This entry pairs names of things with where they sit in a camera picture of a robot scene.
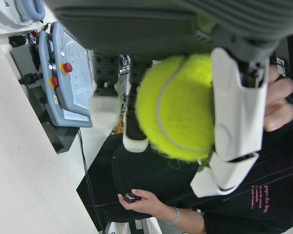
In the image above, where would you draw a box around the person left forearm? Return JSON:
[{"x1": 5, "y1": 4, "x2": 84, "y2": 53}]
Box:
[{"x1": 175, "y1": 207, "x2": 206, "y2": 227}]

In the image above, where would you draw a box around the person left hand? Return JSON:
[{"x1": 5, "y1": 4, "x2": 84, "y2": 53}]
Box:
[{"x1": 130, "y1": 189, "x2": 177, "y2": 222}]

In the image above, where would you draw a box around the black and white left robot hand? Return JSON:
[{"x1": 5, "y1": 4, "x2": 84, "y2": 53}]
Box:
[{"x1": 43, "y1": 0, "x2": 293, "y2": 198}]

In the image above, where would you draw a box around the dark grey equipment stand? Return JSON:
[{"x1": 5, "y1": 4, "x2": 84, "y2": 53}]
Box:
[{"x1": 8, "y1": 34, "x2": 80, "y2": 154}]

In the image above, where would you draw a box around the grey wristband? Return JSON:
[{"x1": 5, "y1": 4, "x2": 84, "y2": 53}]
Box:
[{"x1": 166, "y1": 206, "x2": 182, "y2": 225}]

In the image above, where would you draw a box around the grey-blue teach pendant with screen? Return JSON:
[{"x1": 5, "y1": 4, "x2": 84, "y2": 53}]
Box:
[
  {"x1": 50, "y1": 21, "x2": 95, "y2": 115},
  {"x1": 38, "y1": 31, "x2": 93, "y2": 128}
]

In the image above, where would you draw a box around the thin black cable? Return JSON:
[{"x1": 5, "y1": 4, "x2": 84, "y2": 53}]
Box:
[{"x1": 78, "y1": 128, "x2": 105, "y2": 234}]

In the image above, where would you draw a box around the small black handheld clicker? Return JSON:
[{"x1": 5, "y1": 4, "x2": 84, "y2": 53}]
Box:
[{"x1": 123, "y1": 192, "x2": 142, "y2": 204}]

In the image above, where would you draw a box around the yellow-green tennis ball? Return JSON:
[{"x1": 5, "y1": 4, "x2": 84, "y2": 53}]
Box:
[{"x1": 135, "y1": 54, "x2": 217, "y2": 163}]

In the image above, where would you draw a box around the person right hand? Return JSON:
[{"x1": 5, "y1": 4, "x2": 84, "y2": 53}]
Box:
[{"x1": 264, "y1": 65, "x2": 293, "y2": 133}]

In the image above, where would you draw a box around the person in black printed t-shirt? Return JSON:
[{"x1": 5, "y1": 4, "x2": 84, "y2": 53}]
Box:
[{"x1": 111, "y1": 96, "x2": 293, "y2": 234}]

